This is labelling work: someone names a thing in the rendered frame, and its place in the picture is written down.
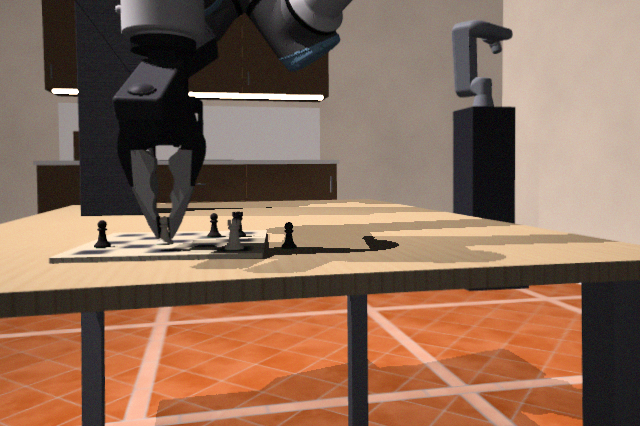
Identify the white pawn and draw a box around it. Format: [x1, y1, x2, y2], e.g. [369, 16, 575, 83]
[156, 216, 174, 246]

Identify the white rook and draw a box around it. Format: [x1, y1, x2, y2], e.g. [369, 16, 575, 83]
[225, 219, 244, 251]

